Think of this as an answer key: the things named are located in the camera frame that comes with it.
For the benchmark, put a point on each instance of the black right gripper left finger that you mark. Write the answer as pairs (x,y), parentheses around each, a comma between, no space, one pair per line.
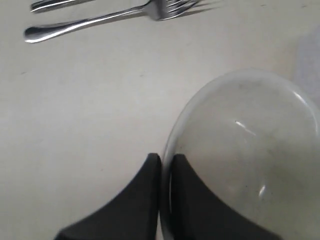
(131,215)

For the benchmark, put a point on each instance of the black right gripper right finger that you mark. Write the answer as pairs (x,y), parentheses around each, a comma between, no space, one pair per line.
(198,214)

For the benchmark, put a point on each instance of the grey speckled ceramic bowl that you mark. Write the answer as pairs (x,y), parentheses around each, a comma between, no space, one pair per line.
(253,138)

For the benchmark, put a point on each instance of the silver metal fork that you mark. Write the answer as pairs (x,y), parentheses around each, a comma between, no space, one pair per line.
(157,10)

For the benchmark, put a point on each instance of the silver metal table knife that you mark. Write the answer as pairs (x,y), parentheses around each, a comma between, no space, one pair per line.
(49,5)

